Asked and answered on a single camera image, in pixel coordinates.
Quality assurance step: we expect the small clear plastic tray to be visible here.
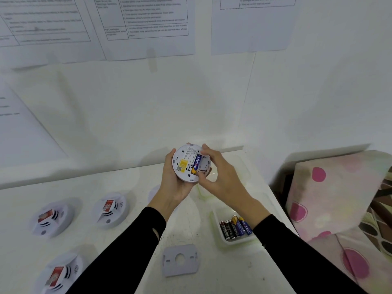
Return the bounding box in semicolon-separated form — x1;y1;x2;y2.
209;207;258;248

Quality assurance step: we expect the person's right forearm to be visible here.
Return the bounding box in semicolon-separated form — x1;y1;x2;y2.
252;213;369;294

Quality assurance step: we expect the blue and yellow battery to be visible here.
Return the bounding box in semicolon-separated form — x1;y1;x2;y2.
190;154;202;175

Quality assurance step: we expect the pink dotted fabric cushion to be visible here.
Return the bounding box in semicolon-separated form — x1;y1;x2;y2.
285;150;392;294

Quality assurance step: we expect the white smoke detector red label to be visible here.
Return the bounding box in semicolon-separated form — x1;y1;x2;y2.
93;193;129;229
40;252;84;294
30;203;75;239

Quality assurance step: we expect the grey mounting plate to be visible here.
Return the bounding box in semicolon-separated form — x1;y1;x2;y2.
162;244;202;278

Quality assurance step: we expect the brown patterned cloth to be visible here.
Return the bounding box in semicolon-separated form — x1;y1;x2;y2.
360;167;392;257

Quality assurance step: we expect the person's left hand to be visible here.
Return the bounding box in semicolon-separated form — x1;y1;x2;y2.
148;149;197;222

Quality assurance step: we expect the white printed paper sheet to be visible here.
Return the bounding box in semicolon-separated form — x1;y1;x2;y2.
0;0;106;70
211;0;299;56
91;0;196;61
0;81;68;169

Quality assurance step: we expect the person's left forearm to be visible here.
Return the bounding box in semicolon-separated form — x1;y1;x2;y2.
65;206;167;294

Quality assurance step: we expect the white round smoke detector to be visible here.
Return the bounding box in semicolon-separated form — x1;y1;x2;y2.
171;143;213;183

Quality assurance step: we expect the person's right hand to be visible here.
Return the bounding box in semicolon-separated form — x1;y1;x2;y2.
197;144;271;227

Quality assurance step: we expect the black battery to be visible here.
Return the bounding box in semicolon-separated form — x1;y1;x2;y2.
226;220;239;240
219;221;231;241

